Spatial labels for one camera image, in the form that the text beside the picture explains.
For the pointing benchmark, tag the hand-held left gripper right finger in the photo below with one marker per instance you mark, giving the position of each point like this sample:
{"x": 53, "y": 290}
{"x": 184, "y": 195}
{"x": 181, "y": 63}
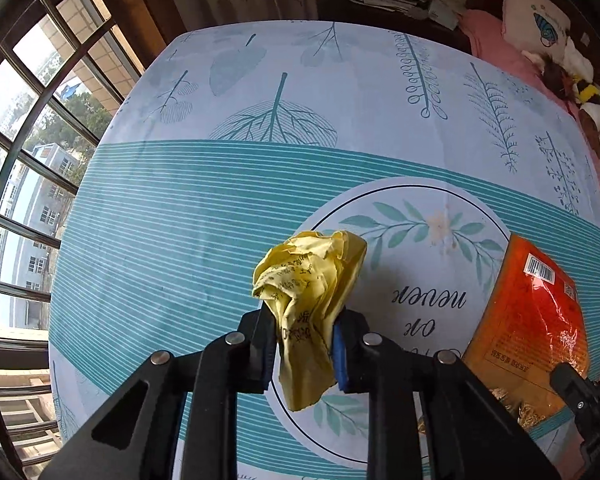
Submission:
{"x": 342, "y": 365}

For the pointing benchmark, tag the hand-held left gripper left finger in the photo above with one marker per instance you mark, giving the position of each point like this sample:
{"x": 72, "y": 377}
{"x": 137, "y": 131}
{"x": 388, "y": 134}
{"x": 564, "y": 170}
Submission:
{"x": 262, "y": 360}

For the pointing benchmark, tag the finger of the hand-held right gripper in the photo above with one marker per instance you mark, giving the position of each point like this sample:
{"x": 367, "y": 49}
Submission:
{"x": 590, "y": 410}

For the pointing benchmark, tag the yellow paper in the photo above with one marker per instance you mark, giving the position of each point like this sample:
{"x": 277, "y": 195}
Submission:
{"x": 305, "y": 280}

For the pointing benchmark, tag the orange foil bag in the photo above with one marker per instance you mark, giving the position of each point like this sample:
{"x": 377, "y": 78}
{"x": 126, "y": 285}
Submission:
{"x": 520, "y": 320}

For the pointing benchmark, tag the leaf print tablecloth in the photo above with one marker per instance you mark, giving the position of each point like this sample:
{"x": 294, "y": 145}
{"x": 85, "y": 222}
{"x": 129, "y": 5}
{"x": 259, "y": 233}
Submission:
{"x": 180, "y": 220}

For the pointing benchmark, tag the bee plush toy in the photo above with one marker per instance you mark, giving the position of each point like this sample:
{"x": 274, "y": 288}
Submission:
{"x": 587, "y": 91}

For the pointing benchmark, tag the window with metal grille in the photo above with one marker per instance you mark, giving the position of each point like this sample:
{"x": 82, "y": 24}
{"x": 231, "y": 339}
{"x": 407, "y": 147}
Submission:
{"x": 25, "y": 110}

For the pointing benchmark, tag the dark wooden nightstand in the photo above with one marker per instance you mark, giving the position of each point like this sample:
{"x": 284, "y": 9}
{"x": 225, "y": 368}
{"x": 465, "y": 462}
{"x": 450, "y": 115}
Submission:
{"x": 360, "y": 12}

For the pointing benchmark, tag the pink blanket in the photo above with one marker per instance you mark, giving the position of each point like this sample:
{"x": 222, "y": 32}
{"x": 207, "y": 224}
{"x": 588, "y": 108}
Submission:
{"x": 485, "y": 35}

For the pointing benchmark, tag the pale blue small box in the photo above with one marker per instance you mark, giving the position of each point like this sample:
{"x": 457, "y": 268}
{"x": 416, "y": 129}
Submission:
{"x": 445, "y": 14}

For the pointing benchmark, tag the dark wooden headboard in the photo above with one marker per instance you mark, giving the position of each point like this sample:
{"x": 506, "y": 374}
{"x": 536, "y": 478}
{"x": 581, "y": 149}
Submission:
{"x": 595, "y": 20}

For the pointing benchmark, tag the white pillow with blue print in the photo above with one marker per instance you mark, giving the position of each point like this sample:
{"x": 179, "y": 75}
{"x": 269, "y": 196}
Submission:
{"x": 535, "y": 5}

